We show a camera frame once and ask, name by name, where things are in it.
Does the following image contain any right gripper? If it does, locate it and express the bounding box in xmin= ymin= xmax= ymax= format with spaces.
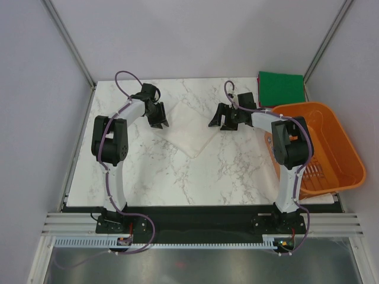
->
xmin=208 ymin=103 xmax=244 ymax=131

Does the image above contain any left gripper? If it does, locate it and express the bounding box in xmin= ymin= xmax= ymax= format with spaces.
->
xmin=144 ymin=102 xmax=168 ymax=130

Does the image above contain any white coca-cola t-shirt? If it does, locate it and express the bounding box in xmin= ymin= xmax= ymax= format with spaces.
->
xmin=154 ymin=102 xmax=217 ymax=159

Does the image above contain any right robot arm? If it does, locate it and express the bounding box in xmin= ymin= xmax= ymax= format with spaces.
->
xmin=208 ymin=103 xmax=314 ymax=233

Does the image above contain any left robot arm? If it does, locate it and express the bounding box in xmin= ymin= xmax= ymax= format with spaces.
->
xmin=91 ymin=90 xmax=169 ymax=233

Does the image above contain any folded red t-shirt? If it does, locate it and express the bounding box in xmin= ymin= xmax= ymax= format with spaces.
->
xmin=257 ymin=73 xmax=262 ymax=107

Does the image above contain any folded green t-shirt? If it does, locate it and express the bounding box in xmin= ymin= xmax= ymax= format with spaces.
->
xmin=259 ymin=71 xmax=306 ymax=108

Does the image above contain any orange plastic basket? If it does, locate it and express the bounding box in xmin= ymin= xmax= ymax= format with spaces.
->
xmin=272 ymin=102 xmax=367 ymax=199

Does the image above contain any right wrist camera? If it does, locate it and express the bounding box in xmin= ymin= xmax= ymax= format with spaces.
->
xmin=227 ymin=92 xmax=256 ymax=110

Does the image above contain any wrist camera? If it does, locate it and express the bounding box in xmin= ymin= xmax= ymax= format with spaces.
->
xmin=227 ymin=92 xmax=256 ymax=110
xmin=141 ymin=83 xmax=161 ymax=103

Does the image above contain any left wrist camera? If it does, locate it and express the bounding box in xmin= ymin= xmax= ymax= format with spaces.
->
xmin=141 ymin=83 xmax=161 ymax=103

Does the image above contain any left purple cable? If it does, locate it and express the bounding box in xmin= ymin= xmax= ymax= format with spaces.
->
xmin=97 ymin=70 xmax=155 ymax=270

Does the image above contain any purple cable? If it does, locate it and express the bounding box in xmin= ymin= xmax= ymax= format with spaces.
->
xmin=224 ymin=80 xmax=315 ymax=257
xmin=97 ymin=70 xmax=155 ymax=270

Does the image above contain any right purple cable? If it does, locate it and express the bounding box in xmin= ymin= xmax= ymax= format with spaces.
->
xmin=224 ymin=80 xmax=315 ymax=257

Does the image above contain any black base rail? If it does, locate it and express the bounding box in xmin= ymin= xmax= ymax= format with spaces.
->
xmin=95 ymin=205 xmax=306 ymax=244

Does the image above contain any left aluminium frame post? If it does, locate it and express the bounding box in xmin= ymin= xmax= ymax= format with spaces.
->
xmin=41 ymin=0 xmax=97 ymax=90

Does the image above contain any aluminium frame post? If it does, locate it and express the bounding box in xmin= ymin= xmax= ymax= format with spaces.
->
xmin=304 ymin=0 xmax=355 ymax=85
xmin=41 ymin=0 xmax=97 ymax=90

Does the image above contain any white slotted cable duct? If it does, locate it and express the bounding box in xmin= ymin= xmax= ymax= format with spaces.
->
xmin=54 ymin=235 xmax=294 ymax=250

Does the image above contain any right aluminium frame post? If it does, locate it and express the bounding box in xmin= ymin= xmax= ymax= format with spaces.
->
xmin=304 ymin=0 xmax=355 ymax=85

